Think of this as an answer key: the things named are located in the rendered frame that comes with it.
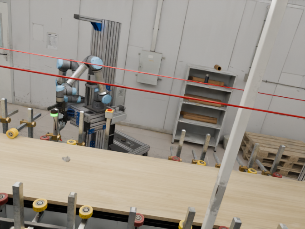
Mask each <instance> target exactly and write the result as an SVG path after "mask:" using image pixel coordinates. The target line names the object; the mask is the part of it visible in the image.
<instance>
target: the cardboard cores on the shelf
mask: <svg viewBox="0 0 305 229"><path fill-rule="evenodd" d="M189 80H192V81H196V82H202V83H204V81H205V79H204V78H199V77H194V76H189ZM208 84H213V85H220V86H224V82H221V81H216V80H208ZM184 96H185V97H191V98H196V99H202V100H209V101H215V102H220V103H222V102H221V100H217V99H212V98H208V97H203V96H198V95H192V94H184ZM183 99H185V98H183ZM185 100H188V101H190V102H195V103H200V104H204V105H210V106H215V107H221V106H222V107H224V105H220V104H215V103H209V102H203V101H198V100H191V99H185ZM180 114H182V115H183V118H185V119H191V120H196V121H201V122H207V123H212V124H217V118H214V117H210V116H205V115H200V114H194V113H189V112H185V111H180Z"/></svg>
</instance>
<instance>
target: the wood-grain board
mask: <svg viewBox="0 0 305 229"><path fill-rule="evenodd" d="M67 156H68V157H70V159H71V160H70V161H69V162H65V161H64V160H62V157H67ZM219 169H220V168H216V167H210V166H204V165H198V164H190V163H184V162H178V161H173V160H167V159H159V158H153V157H147V156H141V155H135V154H127V153H122V152H116V151H110V150H104V149H97V148H90V147H85V146H79V145H73V144H65V143H59V142H53V141H47V140H42V139H34V138H28V137H22V136H16V137H14V138H12V139H11V138H8V137H7V135H6V134H3V133H0V193H7V194H8V197H9V198H13V192H12V185H13V184H14V183H15V182H22V183H23V195H24V200H30V201H35V200H37V199H46V200H47V203H49V204H57V205H63V206H68V196H69V194H70V192H74V193H77V203H76V207H77V208H81V207H82V206H84V205H89V206H91V207H92V208H93V210H96V211H103V212H109V213H115V214H123V215H129V211H130V207H136V208H137V211H136V213H140V214H142V215H143V216H144V218H148V219H157V220H163V221H169V222H175V223H180V221H181V220H185V217H186V214H187V209H188V207H194V208H195V211H196V213H195V217H194V220H193V223H192V225H196V226H202V224H203V220H204V218H205V214H206V211H207V208H208V205H209V202H210V198H211V195H212V192H213V189H214V185H215V182H216V179H217V176H218V173H219ZM233 217H238V218H240V220H241V222H242V224H241V227H240V229H277V227H278V224H286V226H287V228H288V229H305V182H304V181H297V180H292V179H284V178H278V177H272V176H266V175H261V174H253V173H247V172H241V171H235V170H232V172H231V175H230V178H229V181H228V184H227V187H226V190H225V193H224V196H223V199H222V202H221V205H220V208H219V210H218V213H217V216H216V220H215V223H214V225H213V228H215V229H219V227H220V226H226V227H228V228H229V227H230V225H231V222H232V219H233Z"/></svg>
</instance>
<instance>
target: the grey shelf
mask: <svg viewBox="0 0 305 229"><path fill-rule="evenodd" d="M206 74H210V75H209V80H216V81H221V82H224V86H225V87H231V88H235V85H236V81H237V78H238V74H236V73H234V72H233V71H228V70H220V71H218V70H216V69H215V68H211V67H205V66H200V65H194V64H189V63H187V66H186V71H185V75H184V81H183V84H182V90H181V94H180V96H184V94H192V95H198V96H203V97H208V98H212V99H217V100H221V101H222V102H223V103H225V104H230V102H231V98H232V95H233V91H234V89H231V88H225V87H220V86H214V85H205V84H202V83H196V82H191V81H192V80H191V81H185V80H189V76H194V77H199V78H204V79H205V77H206ZM228 109H229V106H227V105H224V107H222V106H221V107H215V106H210V105H204V104H200V103H195V102H190V101H188V100H185V99H183V98H180V99H179V103H178V107H177V113H176V118H175V122H174V126H173V130H172V142H171V144H173V142H174V139H178V140H180V136H181V132H182V129H185V130H186V133H185V137H184V141H188V142H193V143H197V144H204V142H205V138H206V135H207V134H210V135H211V137H210V141H209V144H208V145H209V146H214V147H215V149H214V152H216V149H217V146H218V142H219V139H220V136H221V132H222V128H223V125H224V122H225V119H226V115H227V112H228ZM180 111H185V112H189V113H194V114H199V115H205V116H210V117H214V118H217V124H212V123H207V122H201V121H196V120H191V119H185V118H183V114H180Z"/></svg>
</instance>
